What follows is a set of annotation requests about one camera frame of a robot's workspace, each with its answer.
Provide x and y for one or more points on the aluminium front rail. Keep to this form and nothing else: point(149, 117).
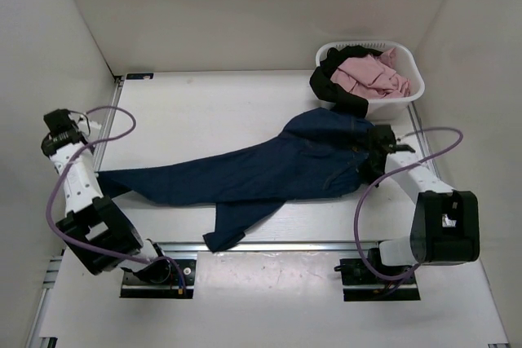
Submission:
point(194, 247)

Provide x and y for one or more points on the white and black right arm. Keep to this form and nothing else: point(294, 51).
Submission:
point(445, 229)

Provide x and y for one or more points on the pink garment in basket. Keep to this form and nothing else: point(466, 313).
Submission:
point(373, 77)

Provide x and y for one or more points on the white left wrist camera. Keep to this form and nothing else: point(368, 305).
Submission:
point(88, 127)

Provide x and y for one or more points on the dark blue denim trousers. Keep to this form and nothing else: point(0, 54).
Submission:
point(317, 155)

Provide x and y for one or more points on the aluminium frame rail left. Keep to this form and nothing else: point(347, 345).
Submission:
point(108, 122)

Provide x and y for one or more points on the aluminium frame rail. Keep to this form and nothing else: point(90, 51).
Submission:
point(423, 139)
point(108, 122)

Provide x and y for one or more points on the blue white label sticker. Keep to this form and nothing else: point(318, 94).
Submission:
point(139, 76)

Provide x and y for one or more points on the aluminium frame rail right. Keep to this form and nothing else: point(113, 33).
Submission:
point(423, 139)

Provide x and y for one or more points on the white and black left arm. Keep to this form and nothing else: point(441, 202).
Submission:
point(93, 226)

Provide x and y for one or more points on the white plastic laundry basket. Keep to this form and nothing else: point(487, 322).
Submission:
point(386, 109)

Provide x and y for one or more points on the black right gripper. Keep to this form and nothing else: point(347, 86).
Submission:
point(364, 174)

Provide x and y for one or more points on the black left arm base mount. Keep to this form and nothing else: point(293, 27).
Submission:
point(167, 285)

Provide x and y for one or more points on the black garment over basket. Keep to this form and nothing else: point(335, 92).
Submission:
point(331, 92)

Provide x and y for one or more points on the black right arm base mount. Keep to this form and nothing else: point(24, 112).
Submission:
point(361, 285)

